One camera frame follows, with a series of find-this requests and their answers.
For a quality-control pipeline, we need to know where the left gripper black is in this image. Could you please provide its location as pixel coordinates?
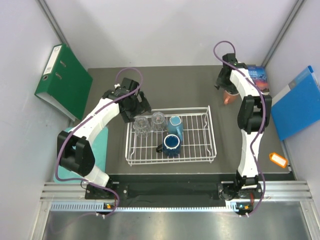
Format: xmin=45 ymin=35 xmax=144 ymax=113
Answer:
xmin=121 ymin=90 xmax=151 ymax=123

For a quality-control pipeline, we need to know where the orange patterned mug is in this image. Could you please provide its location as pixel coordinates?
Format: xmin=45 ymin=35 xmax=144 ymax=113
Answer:
xmin=223 ymin=90 xmax=239 ymax=105

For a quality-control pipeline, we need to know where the dark blue mug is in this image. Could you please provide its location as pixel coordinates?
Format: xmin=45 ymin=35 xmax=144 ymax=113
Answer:
xmin=155 ymin=134 xmax=181 ymax=157

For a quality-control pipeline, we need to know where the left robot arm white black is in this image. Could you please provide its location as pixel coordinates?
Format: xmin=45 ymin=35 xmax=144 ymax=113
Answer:
xmin=57 ymin=77 xmax=152 ymax=199

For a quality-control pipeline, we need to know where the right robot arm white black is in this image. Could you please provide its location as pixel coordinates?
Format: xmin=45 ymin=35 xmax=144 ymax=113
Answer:
xmin=216 ymin=53 xmax=272 ymax=198

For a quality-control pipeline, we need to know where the clear glass left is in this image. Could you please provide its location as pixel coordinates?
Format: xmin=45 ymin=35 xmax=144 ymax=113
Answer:
xmin=133 ymin=116 xmax=151 ymax=138

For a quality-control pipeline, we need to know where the clear glass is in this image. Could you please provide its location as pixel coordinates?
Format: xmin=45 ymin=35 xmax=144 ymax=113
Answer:
xmin=133 ymin=116 xmax=151 ymax=138
xmin=151 ymin=111 xmax=167 ymax=132

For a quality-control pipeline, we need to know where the clear glass right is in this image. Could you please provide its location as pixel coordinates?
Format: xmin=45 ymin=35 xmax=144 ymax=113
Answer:
xmin=151 ymin=111 xmax=167 ymax=132

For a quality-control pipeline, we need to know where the Jane Eyre book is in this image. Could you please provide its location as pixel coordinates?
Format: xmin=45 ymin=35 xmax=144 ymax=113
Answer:
xmin=247 ymin=65 xmax=270 ymax=95

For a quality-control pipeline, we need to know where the light blue mug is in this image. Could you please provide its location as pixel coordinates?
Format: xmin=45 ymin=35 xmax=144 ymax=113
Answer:
xmin=167 ymin=116 xmax=184 ymax=142

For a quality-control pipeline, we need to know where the teal cutting board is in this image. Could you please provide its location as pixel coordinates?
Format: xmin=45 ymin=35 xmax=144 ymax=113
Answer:
xmin=53 ymin=127 xmax=109 ymax=187

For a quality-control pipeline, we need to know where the green lever arch binder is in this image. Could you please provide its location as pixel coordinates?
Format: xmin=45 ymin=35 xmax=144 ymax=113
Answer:
xmin=34 ymin=44 xmax=93 ymax=121

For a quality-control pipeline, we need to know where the blue folder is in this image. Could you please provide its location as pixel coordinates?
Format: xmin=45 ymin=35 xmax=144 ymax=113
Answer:
xmin=271 ymin=65 xmax=320 ymax=141

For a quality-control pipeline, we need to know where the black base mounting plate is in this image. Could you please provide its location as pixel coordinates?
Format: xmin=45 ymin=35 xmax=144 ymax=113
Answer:
xmin=84 ymin=173 xmax=266 ymax=208

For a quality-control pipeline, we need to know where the orange key tag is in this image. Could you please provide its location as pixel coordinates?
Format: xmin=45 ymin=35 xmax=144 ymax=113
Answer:
xmin=269 ymin=152 xmax=288 ymax=168

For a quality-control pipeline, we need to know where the white wire dish rack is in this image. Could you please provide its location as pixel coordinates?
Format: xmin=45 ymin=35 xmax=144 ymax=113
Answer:
xmin=125 ymin=106 xmax=217 ymax=166

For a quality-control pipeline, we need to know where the white slotted cable duct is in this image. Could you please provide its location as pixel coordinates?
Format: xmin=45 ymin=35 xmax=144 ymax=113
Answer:
xmin=49 ymin=201 xmax=253 ymax=213

